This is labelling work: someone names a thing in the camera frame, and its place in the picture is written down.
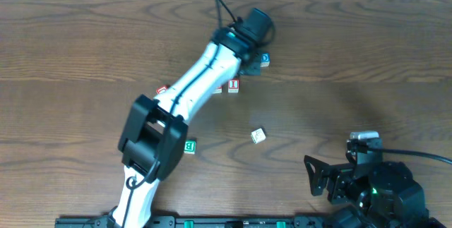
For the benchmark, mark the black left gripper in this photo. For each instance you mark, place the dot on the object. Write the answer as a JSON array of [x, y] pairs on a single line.
[[253, 66]]

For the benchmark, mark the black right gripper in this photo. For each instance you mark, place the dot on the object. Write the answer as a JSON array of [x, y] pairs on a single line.
[[332, 181]]

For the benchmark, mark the red letter I block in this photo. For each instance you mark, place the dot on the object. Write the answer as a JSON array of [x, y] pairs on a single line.
[[233, 86]]

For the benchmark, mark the red letter A block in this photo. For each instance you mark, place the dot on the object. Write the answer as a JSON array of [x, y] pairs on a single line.
[[218, 90]]

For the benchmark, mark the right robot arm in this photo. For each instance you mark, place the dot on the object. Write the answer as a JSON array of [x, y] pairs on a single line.
[[374, 192]]

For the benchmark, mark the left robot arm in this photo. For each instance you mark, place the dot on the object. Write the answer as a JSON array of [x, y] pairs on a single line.
[[152, 142]]

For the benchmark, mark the blue letter D block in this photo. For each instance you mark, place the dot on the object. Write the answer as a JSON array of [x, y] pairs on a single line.
[[265, 60]]

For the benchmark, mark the cream block with line drawing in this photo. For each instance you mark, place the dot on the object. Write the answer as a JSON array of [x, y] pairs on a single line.
[[258, 135]]

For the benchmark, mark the red letter U block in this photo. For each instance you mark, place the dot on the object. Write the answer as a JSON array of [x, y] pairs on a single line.
[[162, 89]]

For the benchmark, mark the green letter B block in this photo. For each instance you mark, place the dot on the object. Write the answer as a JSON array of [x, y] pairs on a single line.
[[190, 147]]

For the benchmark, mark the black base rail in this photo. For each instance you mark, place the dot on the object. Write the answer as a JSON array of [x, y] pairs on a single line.
[[204, 222]]

